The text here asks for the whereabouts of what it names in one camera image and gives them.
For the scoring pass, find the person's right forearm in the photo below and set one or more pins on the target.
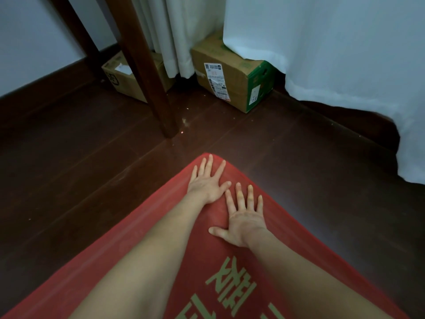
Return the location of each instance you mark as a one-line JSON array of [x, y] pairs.
[[308, 282]]

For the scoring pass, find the dark wooden furniture leg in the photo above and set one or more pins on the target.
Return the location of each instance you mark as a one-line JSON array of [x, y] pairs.
[[142, 63], [76, 29]]

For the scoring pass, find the person's right hand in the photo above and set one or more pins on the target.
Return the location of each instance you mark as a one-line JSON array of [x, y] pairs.
[[245, 225]]

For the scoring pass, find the white curtain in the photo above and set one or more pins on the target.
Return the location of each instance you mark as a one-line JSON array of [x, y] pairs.
[[332, 56]]

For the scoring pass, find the cardboard box with green side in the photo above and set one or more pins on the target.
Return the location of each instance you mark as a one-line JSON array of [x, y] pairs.
[[232, 76]]

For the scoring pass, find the beige curtain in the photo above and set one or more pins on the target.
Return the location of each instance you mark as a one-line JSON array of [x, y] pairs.
[[176, 29]]

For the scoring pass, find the small brown cardboard box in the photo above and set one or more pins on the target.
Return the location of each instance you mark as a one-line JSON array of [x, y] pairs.
[[123, 84]]

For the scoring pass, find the person's left hand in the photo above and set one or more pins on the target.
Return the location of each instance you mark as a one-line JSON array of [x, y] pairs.
[[206, 187]]

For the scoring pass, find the person's left forearm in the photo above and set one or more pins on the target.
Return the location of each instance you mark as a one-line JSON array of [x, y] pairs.
[[142, 265]]

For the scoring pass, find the red doormat gold lettering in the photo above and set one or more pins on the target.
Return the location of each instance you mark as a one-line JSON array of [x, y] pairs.
[[206, 262]]

